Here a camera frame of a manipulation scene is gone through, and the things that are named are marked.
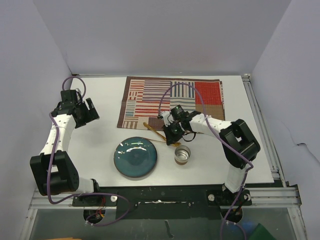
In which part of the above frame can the gold spoon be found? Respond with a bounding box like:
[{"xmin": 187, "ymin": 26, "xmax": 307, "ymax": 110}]
[{"xmin": 142, "ymin": 137, "xmax": 182, "ymax": 148}]

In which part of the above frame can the beige metal cup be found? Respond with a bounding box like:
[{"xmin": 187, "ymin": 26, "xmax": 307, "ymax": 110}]
[{"xmin": 174, "ymin": 145, "xmax": 191, "ymax": 165}]

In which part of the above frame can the gold fork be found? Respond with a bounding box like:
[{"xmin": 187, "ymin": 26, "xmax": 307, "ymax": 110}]
[{"xmin": 143, "ymin": 122, "xmax": 167, "ymax": 141}]

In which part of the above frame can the patchwork striped cloth placemat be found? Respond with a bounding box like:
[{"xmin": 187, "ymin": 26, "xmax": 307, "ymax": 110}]
[{"xmin": 117, "ymin": 76, "xmax": 225, "ymax": 131}]

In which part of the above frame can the blue ceramic plate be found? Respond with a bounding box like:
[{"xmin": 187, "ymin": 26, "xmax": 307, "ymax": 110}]
[{"xmin": 113, "ymin": 136, "xmax": 158, "ymax": 178}]

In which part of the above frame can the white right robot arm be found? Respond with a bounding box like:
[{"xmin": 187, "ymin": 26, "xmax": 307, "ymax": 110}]
[{"xmin": 158, "ymin": 105, "xmax": 261, "ymax": 205}]

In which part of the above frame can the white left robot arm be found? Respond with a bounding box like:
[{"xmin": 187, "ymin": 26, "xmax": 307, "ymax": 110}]
[{"xmin": 29, "ymin": 89, "xmax": 102, "ymax": 206}]

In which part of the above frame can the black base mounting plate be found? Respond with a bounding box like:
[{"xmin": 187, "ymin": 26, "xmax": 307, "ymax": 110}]
[{"xmin": 72, "ymin": 184, "xmax": 252, "ymax": 223}]

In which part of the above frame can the blue object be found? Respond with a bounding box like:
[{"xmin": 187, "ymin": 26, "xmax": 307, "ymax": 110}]
[{"xmin": 241, "ymin": 219, "xmax": 256, "ymax": 233}]

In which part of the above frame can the green object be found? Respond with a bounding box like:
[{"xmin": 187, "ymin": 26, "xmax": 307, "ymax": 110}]
[{"xmin": 249, "ymin": 223, "xmax": 276, "ymax": 240}]

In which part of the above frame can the right side aluminium rail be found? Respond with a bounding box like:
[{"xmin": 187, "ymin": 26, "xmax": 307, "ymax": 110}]
[{"xmin": 241, "ymin": 73, "xmax": 302, "ymax": 208}]

